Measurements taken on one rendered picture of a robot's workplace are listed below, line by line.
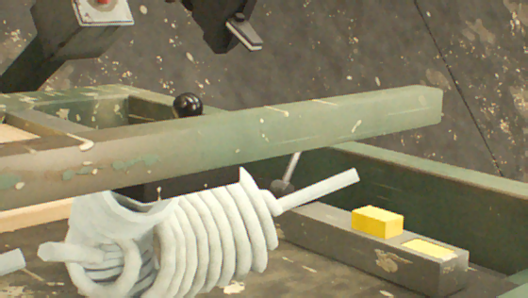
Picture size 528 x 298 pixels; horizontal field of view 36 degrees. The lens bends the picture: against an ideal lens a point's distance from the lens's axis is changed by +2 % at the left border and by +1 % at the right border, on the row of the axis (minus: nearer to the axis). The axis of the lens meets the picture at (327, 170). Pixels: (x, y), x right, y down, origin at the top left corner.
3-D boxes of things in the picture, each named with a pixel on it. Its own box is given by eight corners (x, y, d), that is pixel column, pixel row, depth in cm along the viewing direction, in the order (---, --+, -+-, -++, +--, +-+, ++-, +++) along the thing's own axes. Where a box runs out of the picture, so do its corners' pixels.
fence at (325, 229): (34, 130, 147) (32, 108, 146) (467, 287, 83) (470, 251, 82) (6, 134, 144) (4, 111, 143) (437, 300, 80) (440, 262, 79)
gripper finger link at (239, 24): (248, 48, 116) (225, 22, 119) (265, 47, 118) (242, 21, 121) (252, 40, 115) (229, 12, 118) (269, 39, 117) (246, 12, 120)
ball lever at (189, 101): (224, 164, 109) (183, 84, 101) (242, 170, 106) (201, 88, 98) (206, 182, 107) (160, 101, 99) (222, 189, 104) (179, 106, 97)
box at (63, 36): (80, 9, 177) (117, -31, 164) (97, 59, 176) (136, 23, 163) (26, 9, 169) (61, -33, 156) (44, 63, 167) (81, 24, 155)
